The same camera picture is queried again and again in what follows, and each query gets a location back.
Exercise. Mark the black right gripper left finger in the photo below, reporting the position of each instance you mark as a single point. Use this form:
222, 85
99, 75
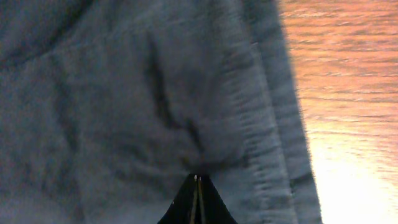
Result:
180, 209

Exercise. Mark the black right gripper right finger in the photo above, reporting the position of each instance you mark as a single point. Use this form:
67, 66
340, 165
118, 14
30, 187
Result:
211, 208

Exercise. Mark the navy blue shorts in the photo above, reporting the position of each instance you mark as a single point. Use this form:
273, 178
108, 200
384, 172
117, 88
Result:
107, 106

